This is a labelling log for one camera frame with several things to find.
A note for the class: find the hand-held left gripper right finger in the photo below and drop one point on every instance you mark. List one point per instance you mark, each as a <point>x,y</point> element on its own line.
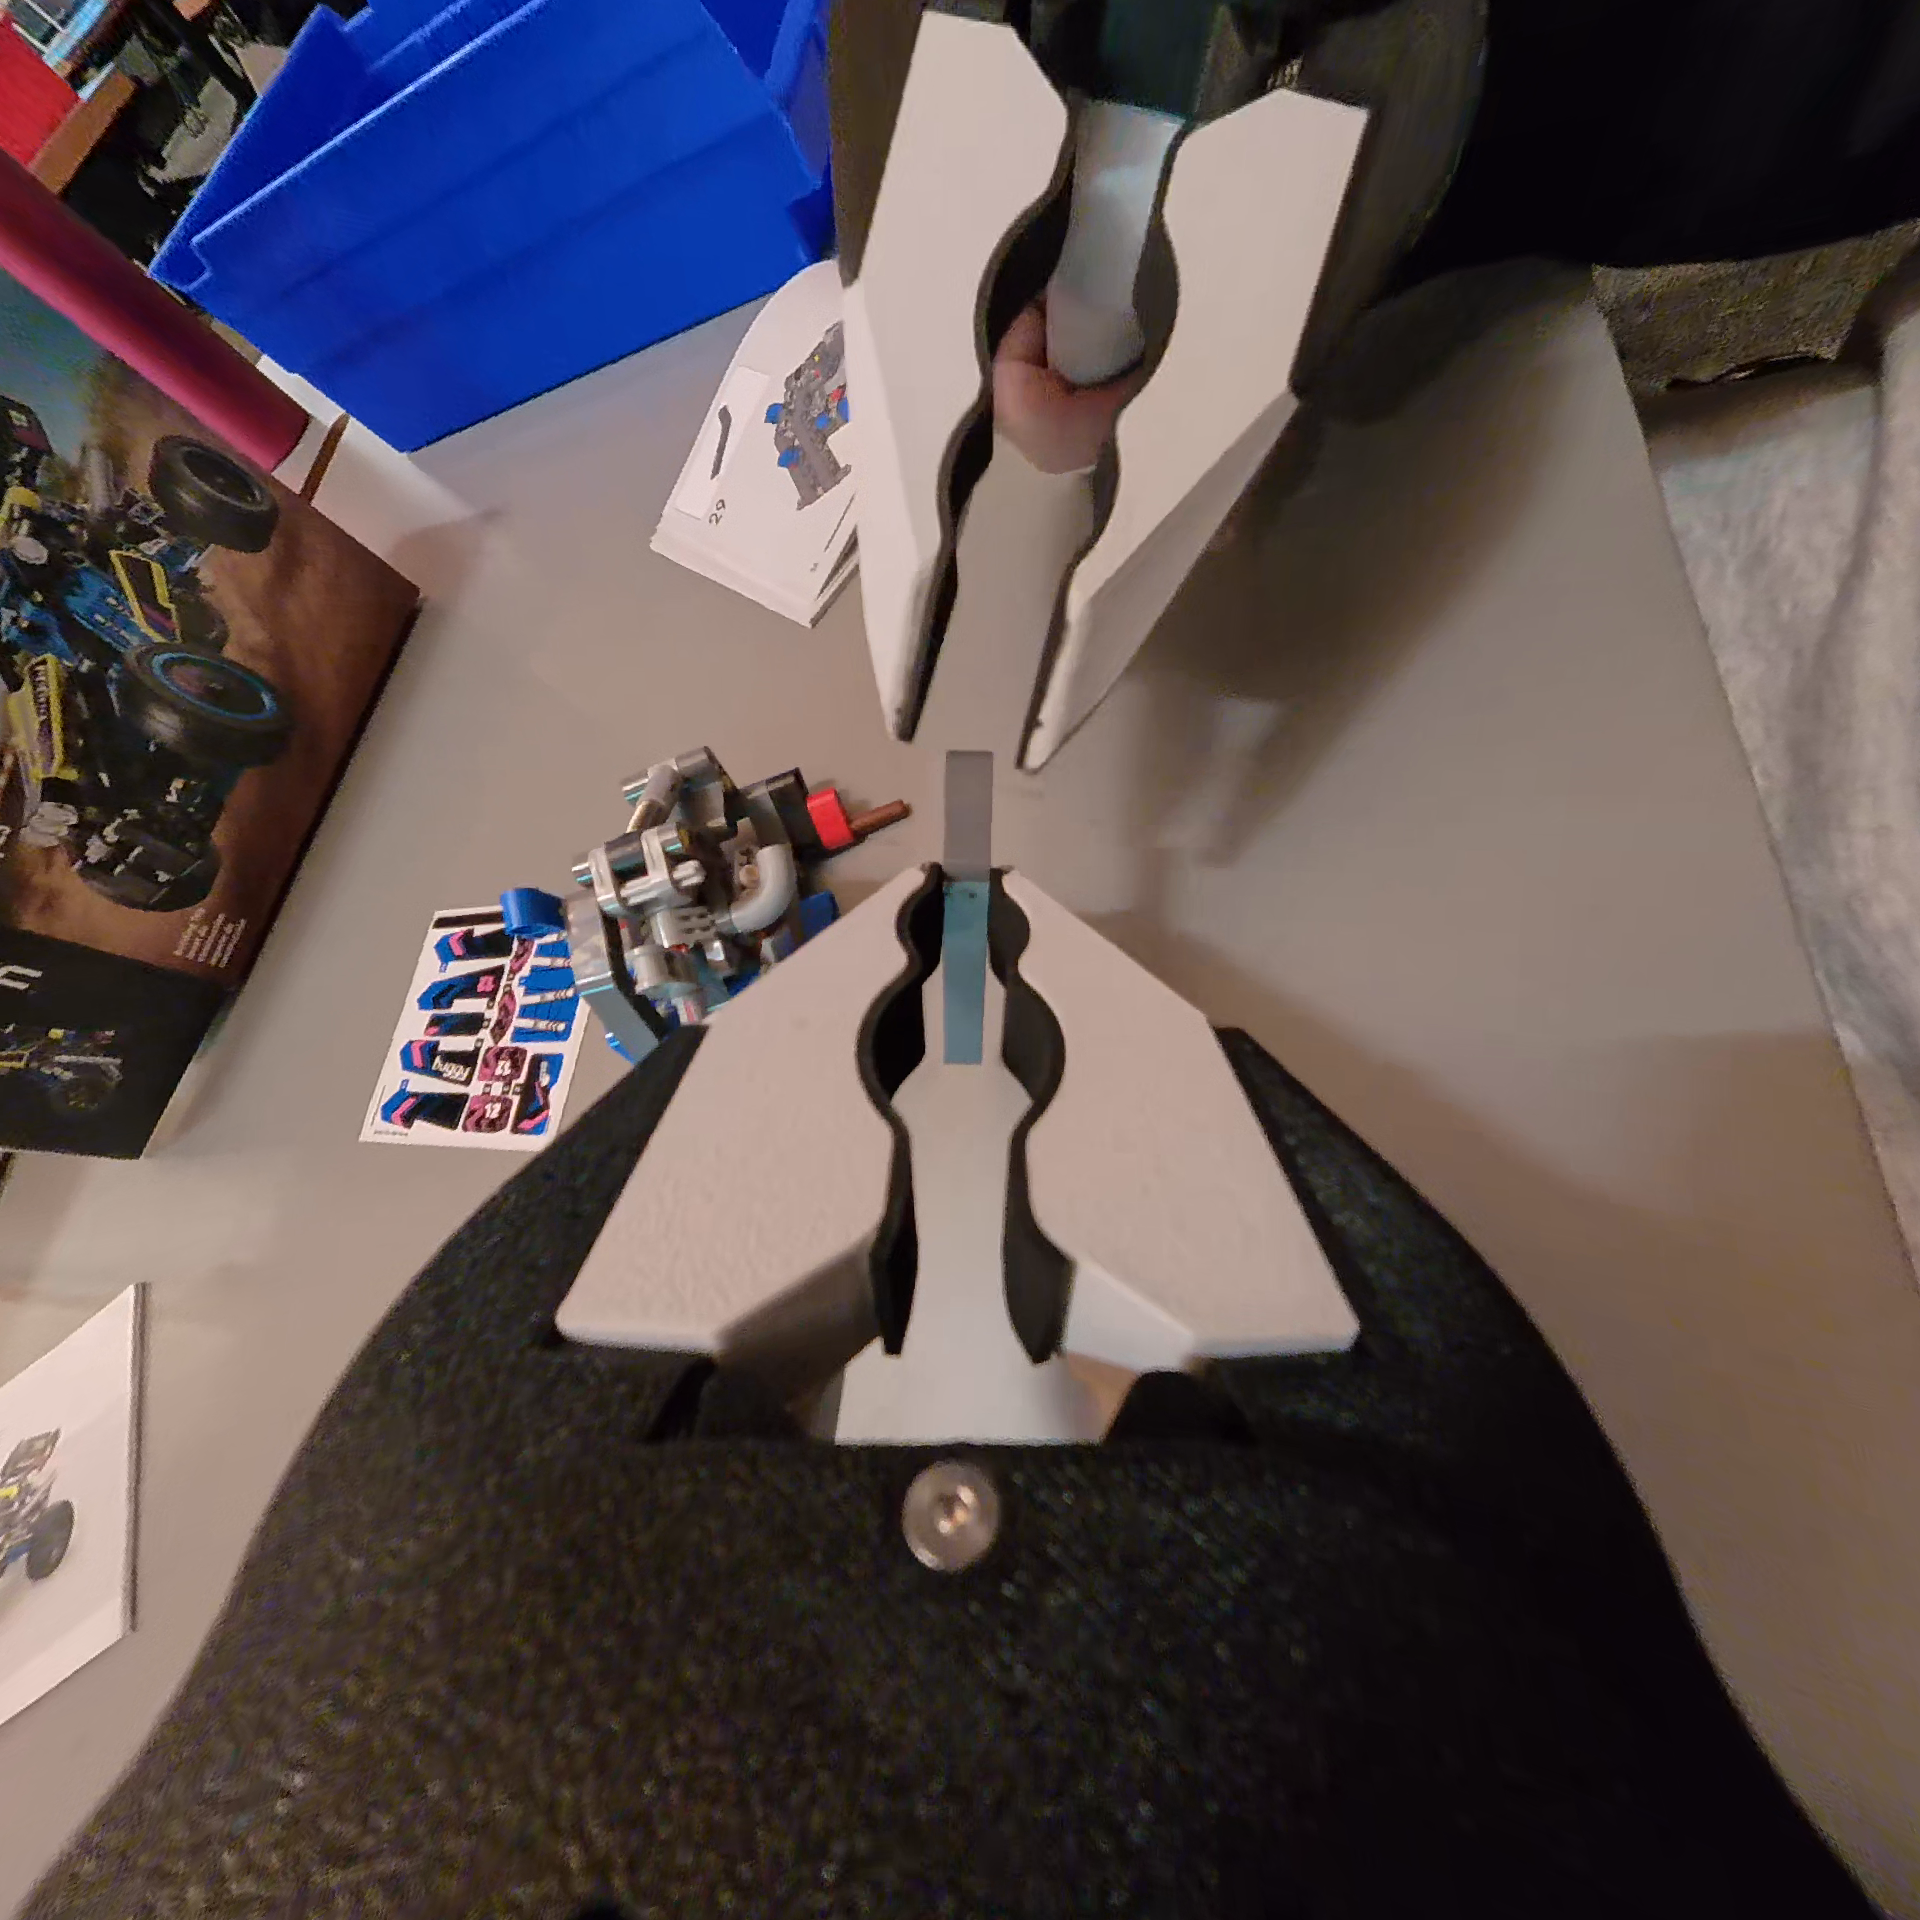
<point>1184,1199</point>

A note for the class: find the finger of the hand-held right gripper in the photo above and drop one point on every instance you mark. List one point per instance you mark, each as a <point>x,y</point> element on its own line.
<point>916,299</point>
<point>1244,299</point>

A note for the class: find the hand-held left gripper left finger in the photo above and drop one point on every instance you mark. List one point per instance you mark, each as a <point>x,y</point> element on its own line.
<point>721,1199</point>

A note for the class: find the instruction manual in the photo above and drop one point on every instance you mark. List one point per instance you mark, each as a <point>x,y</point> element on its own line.
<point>751,464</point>

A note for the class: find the toy buggy chassis assembly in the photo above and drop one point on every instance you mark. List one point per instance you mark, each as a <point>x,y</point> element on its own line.
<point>677,887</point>

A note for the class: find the person's right forearm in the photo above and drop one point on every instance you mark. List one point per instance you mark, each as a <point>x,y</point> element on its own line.
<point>1652,123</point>

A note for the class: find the black toy set box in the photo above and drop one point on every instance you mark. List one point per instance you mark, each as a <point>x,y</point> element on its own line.
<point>150,676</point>

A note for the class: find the person's right hand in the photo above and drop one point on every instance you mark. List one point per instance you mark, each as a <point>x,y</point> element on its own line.
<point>1051,412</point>

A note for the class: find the blue and pink sticker sheet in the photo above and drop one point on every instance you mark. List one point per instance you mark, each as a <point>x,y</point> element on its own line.
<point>479,1037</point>

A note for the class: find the white buggy picture booklet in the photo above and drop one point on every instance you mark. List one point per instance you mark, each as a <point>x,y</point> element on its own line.
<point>73,1500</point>

